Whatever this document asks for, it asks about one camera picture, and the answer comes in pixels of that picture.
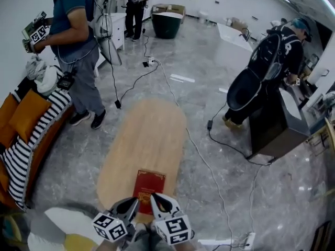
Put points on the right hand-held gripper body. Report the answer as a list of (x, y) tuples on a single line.
[(172, 229)]

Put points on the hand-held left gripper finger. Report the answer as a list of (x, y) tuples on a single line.
[(131, 213), (119, 208)]

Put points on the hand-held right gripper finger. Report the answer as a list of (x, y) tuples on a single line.
[(155, 210), (170, 206)]

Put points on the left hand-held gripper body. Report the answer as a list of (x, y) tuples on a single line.
[(110, 227)]

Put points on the red book with gold print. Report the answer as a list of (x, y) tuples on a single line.
[(149, 187)]

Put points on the white flower-shaped beanbag chair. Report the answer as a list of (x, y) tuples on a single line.
[(44, 231)]

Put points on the wooden coffee table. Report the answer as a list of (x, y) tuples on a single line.
[(151, 140)]

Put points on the orange sofa with striped throw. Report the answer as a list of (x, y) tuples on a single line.
[(18, 161)]

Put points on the person's left shoe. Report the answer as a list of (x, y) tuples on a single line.
[(140, 228)]

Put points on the person's shoe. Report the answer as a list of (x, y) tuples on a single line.
[(150, 229), (140, 228)]

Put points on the person's right shoe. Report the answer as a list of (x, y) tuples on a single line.
[(150, 229)]

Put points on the person's grey trousers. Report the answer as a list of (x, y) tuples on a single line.
[(149, 243)]

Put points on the dark vanity cabinet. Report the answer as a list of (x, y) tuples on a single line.
[(272, 132)]

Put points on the orange cushion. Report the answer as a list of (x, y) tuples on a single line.
[(28, 114), (6, 108)]

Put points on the white round basket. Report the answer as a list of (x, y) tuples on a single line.
[(48, 81)]

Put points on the grey crumpled cloth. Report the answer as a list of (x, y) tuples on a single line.
[(35, 67)]

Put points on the white low table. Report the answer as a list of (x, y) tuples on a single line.
[(233, 38)]

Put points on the white dresser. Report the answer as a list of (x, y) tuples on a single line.
[(119, 27)]

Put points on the dark green tub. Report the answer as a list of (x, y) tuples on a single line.
[(166, 26)]

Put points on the white bucket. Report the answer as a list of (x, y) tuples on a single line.
[(203, 17)]

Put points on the cardboard box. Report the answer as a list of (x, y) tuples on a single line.
[(167, 8)]

